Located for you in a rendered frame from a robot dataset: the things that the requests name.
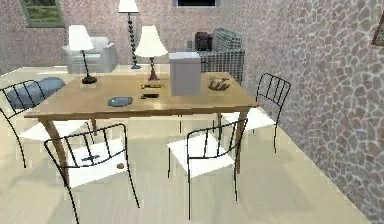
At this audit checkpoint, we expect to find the grey box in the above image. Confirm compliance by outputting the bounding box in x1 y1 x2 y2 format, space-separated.
168 51 203 98

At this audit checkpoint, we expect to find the white table lamp black base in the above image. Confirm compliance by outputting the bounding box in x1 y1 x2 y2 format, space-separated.
67 24 98 85

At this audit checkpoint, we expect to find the black wire chair white seat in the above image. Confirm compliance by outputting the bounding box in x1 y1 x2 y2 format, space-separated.
166 118 249 221
221 72 292 154
43 122 141 224
0 79 95 169

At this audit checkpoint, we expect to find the white table lamp brown stem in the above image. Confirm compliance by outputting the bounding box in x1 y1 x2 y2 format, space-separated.
133 25 169 82

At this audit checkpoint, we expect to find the black and yellow flat object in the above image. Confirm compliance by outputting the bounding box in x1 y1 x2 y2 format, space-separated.
140 83 165 90

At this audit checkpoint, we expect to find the dark framed window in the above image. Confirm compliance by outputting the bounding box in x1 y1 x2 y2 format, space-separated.
172 0 222 9

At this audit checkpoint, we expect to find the window with green view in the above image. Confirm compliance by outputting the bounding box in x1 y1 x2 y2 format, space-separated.
20 0 65 29

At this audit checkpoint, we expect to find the checked grey cushion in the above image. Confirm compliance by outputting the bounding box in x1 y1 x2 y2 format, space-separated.
212 27 243 52

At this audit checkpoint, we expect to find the wooden dining table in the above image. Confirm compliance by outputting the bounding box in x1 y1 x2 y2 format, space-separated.
23 71 260 188

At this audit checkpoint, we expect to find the brown bowl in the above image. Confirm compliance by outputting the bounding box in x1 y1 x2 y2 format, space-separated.
207 76 232 92

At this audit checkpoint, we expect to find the framed wall picture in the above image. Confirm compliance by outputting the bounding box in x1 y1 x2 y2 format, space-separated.
371 11 384 48

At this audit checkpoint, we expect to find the white floor lamp black beaded pole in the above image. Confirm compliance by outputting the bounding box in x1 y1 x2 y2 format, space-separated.
118 0 142 70

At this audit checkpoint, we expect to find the small black object on seat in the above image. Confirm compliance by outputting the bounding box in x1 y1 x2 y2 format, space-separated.
80 154 101 164

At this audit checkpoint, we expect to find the blue floor cushion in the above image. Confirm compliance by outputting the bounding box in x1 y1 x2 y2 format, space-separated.
6 76 66 110

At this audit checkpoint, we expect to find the checked grey sofa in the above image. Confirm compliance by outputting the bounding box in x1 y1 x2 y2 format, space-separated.
186 39 246 85

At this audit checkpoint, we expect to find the dark brown cushion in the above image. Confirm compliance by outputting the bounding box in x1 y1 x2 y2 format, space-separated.
194 31 214 52

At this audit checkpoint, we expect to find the pale grey armchair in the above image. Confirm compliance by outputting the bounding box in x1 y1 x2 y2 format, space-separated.
61 36 118 75

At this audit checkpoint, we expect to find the blue round plate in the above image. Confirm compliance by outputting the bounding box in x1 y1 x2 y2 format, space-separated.
107 96 134 108

